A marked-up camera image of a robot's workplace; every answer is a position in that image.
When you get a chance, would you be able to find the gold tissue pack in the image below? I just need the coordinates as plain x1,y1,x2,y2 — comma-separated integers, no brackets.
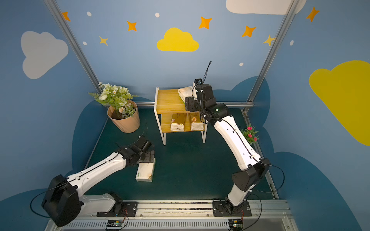
170,113,186,132
189,112,204,131

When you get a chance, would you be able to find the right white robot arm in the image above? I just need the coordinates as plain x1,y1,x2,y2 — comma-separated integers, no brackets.
178,84,273,213

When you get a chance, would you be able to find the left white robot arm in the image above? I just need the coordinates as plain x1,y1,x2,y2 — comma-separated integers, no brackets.
41,136,155,227

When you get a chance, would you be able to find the left green circuit board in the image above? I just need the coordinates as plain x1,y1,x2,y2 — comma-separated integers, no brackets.
106,219,123,230

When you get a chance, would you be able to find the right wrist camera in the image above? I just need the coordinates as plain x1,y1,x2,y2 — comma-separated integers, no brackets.
193,79,203,87

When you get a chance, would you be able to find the white frame wooden shelf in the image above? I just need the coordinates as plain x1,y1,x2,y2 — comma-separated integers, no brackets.
154,86,209,146

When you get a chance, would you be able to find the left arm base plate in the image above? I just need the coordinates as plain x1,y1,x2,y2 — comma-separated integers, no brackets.
96,201,138,217

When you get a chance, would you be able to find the green circuit board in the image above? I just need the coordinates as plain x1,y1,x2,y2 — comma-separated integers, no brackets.
106,219,123,230
228,219,244,231

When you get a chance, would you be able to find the right green circuit board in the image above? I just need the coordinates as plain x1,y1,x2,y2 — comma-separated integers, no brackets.
228,219,244,231

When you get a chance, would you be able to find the white tissue pack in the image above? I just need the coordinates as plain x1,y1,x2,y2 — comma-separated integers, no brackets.
135,159,156,182
178,86,194,103

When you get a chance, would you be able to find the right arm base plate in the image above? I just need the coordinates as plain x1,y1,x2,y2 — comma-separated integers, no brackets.
212,200,252,217

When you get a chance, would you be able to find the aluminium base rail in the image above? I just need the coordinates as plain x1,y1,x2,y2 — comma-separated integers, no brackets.
45,199,298,231

